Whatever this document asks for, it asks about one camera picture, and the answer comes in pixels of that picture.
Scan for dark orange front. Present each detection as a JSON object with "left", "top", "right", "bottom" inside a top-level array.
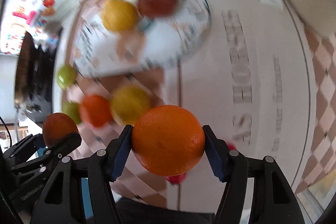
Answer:
[{"left": 43, "top": 113, "right": 79, "bottom": 147}]

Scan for green apple front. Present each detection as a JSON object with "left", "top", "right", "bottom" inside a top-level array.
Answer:
[{"left": 62, "top": 101, "right": 81, "bottom": 124}]

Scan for green apple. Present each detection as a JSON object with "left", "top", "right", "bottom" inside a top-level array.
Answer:
[
  {"left": 62, "top": 101, "right": 81, "bottom": 124},
  {"left": 56, "top": 65, "right": 77, "bottom": 90}
]

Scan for large orange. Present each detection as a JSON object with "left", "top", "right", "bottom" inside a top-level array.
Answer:
[{"left": 131, "top": 105, "right": 205, "bottom": 176}]

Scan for small red tomato front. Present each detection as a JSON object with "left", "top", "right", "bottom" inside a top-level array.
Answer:
[{"left": 226, "top": 141, "right": 236, "bottom": 150}]

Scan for small red tomato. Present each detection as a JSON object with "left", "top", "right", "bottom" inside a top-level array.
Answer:
[
  {"left": 226, "top": 141, "right": 236, "bottom": 150},
  {"left": 166, "top": 173, "right": 186, "bottom": 185}
]

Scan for orange middle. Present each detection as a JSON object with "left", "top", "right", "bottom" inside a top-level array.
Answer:
[{"left": 79, "top": 94, "right": 113, "bottom": 128}]

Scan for black wok pan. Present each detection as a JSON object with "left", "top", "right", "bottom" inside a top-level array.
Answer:
[{"left": 14, "top": 32, "right": 35, "bottom": 108}]

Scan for green apple near stove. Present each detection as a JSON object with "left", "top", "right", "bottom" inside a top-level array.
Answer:
[{"left": 56, "top": 65, "right": 77, "bottom": 90}]

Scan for yellow lemon on mat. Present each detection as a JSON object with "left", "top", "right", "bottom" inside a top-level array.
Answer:
[{"left": 110, "top": 84, "right": 151, "bottom": 126}]

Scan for checkered brown table mat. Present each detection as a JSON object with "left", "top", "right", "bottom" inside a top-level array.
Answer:
[{"left": 55, "top": 0, "right": 335, "bottom": 205}]

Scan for black gas stove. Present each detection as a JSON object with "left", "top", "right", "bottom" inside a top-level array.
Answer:
[{"left": 16, "top": 27, "right": 63, "bottom": 123}]

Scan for floral glass fruit plate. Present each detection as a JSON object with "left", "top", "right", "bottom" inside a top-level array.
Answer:
[{"left": 72, "top": 0, "right": 212, "bottom": 78}]

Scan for yellow lemon on plate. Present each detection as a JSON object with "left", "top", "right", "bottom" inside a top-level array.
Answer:
[{"left": 100, "top": 0, "right": 139, "bottom": 32}]

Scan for red apple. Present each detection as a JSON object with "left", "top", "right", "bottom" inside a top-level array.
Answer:
[{"left": 137, "top": 0, "right": 179, "bottom": 19}]

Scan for colourful wall stickers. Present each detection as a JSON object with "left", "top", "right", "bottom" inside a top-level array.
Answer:
[{"left": 1, "top": 0, "right": 56, "bottom": 55}]

